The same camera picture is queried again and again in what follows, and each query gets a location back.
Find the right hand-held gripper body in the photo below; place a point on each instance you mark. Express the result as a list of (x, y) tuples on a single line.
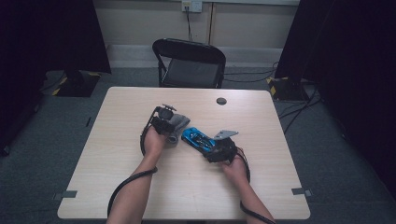
[(225, 151)]

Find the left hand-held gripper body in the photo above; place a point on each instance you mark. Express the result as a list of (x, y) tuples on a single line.
[(163, 123)]

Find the grey cloth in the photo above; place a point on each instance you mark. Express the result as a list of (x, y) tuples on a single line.
[(180, 121)]

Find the blue and black toy car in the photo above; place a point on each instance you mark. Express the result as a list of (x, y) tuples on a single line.
[(196, 138)]

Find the person's left hand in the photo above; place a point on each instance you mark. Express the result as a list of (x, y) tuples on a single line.
[(154, 144)]

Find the person's right hand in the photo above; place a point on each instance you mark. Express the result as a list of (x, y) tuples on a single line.
[(238, 171)]

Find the black folding chair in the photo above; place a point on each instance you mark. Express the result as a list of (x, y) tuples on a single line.
[(190, 73)]

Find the small dark floor tape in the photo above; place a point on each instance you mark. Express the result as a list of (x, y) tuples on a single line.
[(88, 121)]

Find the grey tape strip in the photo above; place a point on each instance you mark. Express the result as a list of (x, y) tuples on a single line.
[(67, 194), (302, 191)]

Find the black stand base striped tape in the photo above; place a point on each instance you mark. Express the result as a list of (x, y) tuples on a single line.
[(77, 85), (288, 90)]

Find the black curtain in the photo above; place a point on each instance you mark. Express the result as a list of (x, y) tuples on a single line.
[(348, 62), (46, 37)]

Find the vertical wall conduit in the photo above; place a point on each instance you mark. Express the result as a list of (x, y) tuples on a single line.
[(211, 23)]

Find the white wall socket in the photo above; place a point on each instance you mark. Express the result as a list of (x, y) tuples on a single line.
[(192, 5)]

